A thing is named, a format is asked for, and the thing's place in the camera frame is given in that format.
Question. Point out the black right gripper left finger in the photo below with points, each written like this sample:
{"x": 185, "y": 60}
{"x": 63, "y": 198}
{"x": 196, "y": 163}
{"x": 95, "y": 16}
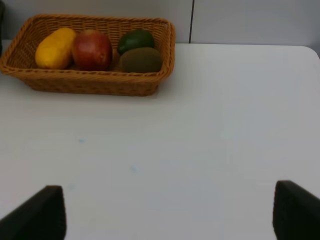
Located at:
{"x": 41, "y": 217}

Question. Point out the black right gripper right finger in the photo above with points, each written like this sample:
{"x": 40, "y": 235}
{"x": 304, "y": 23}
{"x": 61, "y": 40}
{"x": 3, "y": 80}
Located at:
{"x": 296, "y": 212}

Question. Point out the yellow mango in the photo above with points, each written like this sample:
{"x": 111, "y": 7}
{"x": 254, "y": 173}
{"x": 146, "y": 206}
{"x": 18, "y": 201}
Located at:
{"x": 55, "y": 51}

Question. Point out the red apple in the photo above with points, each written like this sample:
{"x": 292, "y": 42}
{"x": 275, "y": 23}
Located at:
{"x": 92, "y": 50}

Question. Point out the brown kiwi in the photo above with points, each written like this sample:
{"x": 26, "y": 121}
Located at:
{"x": 141, "y": 60}

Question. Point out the green avocado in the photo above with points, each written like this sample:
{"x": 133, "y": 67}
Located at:
{"x": 139, "y": 38}

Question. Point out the orange wicker basket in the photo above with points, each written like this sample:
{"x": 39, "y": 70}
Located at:
{"x": 18, "y": 60}

